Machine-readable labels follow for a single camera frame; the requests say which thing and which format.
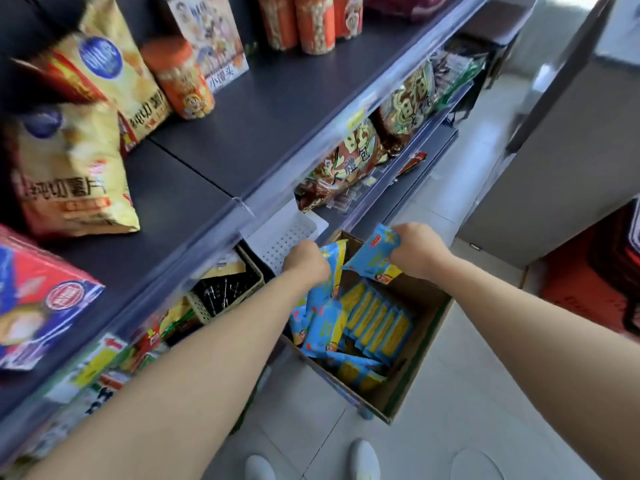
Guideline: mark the person's left hand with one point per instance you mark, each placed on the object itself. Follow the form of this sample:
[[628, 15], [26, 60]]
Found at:
[[307, 264]]

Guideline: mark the person's right hand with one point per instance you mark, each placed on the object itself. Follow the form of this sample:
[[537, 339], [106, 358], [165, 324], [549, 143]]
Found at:
[[422, 252]]

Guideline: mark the blue yellow wet wipes pack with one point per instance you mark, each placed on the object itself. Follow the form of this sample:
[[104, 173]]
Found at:
[[337, 264], [372, 254]]

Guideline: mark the brown cardboard box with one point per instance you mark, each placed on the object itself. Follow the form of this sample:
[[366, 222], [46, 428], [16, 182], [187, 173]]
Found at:
[[425, 299]]

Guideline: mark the pile of blue wipe packets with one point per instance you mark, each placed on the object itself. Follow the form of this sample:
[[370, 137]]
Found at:
[[380, 324]]

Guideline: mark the dark grey store shelf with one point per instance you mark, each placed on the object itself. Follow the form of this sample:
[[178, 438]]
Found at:
[[275, 109]]

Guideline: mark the person's left forearm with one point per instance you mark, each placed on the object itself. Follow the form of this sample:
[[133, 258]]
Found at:
[[175, 394]]

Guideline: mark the person's right forearm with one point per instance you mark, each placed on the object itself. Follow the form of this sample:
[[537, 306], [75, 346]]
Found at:
[[550, 354]]

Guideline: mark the red blue snack box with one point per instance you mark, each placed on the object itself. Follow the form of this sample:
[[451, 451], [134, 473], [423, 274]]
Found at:
[[45, 304]]

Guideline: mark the white perforated plastic tray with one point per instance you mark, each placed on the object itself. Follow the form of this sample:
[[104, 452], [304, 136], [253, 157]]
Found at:
[[285, 234]]

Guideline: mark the yellow white card packet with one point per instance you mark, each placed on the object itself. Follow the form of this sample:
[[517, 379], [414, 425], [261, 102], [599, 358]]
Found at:
[[225, 268]]

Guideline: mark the bundle of black hooks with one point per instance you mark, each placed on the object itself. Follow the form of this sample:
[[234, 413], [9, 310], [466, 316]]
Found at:
[[225, 294]]

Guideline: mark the small red packet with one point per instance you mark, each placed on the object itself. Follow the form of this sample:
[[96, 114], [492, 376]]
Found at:
[[412, 163]]

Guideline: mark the beige plastic basket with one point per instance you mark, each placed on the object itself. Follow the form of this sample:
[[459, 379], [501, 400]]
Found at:
[[198, 308]]

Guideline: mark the brown green snack bag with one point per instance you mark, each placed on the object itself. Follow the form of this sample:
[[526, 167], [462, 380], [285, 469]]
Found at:
[[405, 109]]

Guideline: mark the grey cabinet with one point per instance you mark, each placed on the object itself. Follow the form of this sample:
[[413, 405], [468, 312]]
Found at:
[[550, 184]]

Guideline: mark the small yellow price tag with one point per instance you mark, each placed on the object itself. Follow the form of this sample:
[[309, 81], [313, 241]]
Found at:
[[357, 119]]

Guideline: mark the stack of red shopping baskets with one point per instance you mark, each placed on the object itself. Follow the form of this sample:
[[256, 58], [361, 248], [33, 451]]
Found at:
[[575, 284]]

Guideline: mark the bundle of green packets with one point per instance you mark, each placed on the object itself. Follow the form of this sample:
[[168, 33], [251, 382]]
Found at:
[[460, 74]]

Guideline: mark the white shoe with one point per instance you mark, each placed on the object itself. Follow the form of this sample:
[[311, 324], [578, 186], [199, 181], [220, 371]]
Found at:
[[260, 468], [364, 459]]

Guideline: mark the orange cartoon face canister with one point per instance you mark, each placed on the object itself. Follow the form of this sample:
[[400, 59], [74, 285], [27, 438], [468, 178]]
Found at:
[[180, 79]]

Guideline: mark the yellow white price tag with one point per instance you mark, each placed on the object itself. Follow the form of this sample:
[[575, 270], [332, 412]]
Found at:
[[95, 364]]

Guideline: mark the orange snack canister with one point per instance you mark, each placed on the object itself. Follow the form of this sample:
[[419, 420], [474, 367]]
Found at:
[[277, 22], [315, 24], [349, 17]]

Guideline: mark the dark red snack packet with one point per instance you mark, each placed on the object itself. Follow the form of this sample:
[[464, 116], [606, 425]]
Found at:
[[410, 4]]

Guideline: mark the yellow red snack bag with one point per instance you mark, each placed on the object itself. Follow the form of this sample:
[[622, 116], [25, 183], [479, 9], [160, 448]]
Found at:
[[125, 84]]

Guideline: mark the white striped snack bag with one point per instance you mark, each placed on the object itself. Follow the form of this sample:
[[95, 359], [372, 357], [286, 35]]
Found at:
[[75, 414]]

